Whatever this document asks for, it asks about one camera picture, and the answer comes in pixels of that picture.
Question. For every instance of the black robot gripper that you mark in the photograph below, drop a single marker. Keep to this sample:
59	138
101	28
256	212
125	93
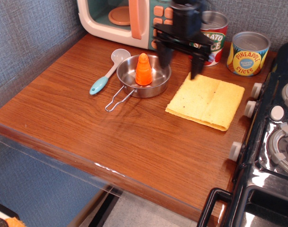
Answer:
184	35

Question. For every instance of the yellow rag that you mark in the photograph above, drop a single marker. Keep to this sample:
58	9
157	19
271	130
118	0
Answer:
207	101

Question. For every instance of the orange toy carrot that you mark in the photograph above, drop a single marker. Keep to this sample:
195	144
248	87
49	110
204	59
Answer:
143	70

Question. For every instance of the tomato sauce can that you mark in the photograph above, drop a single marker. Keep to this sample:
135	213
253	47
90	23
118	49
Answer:
214	27

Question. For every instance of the small steel pan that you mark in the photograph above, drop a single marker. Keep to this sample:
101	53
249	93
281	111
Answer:
126	73

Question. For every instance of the toy microwave teal and white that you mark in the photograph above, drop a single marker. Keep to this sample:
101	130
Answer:
129	22

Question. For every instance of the white teal spoon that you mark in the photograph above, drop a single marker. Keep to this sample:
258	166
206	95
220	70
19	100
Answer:
117	56

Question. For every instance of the pineapple slices can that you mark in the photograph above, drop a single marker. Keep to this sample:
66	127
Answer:
248	52

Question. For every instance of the clear acrylic guard panel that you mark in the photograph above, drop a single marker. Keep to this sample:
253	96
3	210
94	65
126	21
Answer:
45	192

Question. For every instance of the black toy stove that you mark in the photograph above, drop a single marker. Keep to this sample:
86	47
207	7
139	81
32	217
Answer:
260	193

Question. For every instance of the orange plush object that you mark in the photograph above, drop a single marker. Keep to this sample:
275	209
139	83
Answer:
11	222

